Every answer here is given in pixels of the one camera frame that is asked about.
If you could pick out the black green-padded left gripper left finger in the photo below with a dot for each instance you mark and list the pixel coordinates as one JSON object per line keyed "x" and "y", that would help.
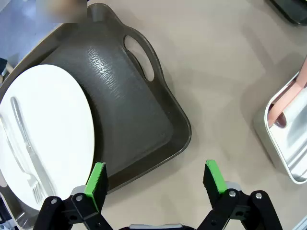
{"x": 96, "y": 187}

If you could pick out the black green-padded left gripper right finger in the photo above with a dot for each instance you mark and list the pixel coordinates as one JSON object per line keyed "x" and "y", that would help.
{"x": 216, "y": 184}

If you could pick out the round white plate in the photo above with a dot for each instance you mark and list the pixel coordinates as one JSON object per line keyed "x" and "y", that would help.
{"x": 60, "y": 119}

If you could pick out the dark brown serving tray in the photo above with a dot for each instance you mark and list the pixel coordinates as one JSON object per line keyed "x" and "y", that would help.
{"x": 120, "y": 95}

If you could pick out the pink lint roller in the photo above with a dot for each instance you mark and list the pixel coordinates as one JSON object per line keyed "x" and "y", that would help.
{"x": 280, "y": 105}

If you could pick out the silver fork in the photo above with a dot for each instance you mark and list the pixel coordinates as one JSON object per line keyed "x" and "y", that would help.
{"x": 30, "y": 178}

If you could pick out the rectangular metal container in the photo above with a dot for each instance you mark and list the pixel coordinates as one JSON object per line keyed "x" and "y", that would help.
{"x": 292, "y": 143}

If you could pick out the silver table knife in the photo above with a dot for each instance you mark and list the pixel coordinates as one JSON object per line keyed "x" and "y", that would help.
{"x": 24, "y": 134}

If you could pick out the dark tray corner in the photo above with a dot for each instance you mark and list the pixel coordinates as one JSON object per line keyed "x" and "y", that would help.
{"x": 290, "y": 12}

